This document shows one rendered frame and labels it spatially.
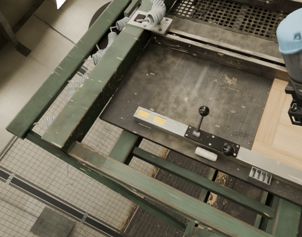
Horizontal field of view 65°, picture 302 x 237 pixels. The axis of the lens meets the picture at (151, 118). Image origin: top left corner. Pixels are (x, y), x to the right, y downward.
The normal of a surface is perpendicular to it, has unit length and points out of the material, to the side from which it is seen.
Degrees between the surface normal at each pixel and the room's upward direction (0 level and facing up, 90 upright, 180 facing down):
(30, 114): 90
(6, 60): 90
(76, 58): 90
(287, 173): 60
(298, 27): 28
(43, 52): 90
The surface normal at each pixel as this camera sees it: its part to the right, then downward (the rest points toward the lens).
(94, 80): -0.08, -0.48
